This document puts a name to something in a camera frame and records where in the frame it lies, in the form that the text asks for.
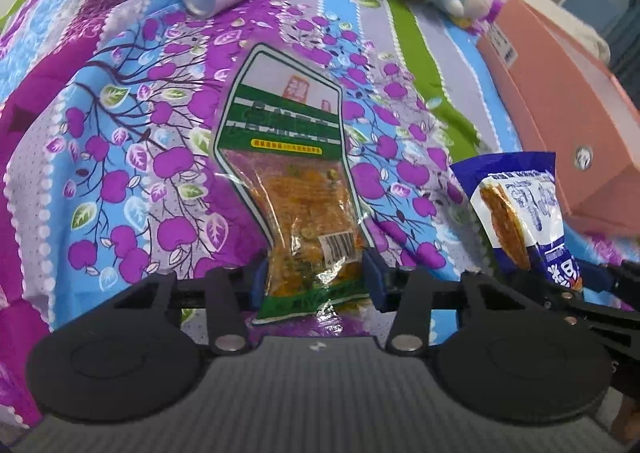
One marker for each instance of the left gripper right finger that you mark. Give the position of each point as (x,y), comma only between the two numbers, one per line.
(489,348)

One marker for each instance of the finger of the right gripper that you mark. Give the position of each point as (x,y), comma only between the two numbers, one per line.
(607,305)

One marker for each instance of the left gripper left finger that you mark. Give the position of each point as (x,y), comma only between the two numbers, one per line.
(147,347)

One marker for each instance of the blue white snack bag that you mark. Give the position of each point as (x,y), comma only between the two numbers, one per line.
(514,196)

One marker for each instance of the green clear snack bag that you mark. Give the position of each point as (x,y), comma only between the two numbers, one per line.
(281,141)

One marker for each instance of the pink cardboard box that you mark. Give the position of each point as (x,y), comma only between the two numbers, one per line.
(564,100)

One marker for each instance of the colourful floral bedsheet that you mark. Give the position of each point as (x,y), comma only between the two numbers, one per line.
(107,108)

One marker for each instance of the blue curtain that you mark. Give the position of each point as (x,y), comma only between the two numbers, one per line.
(624,42)

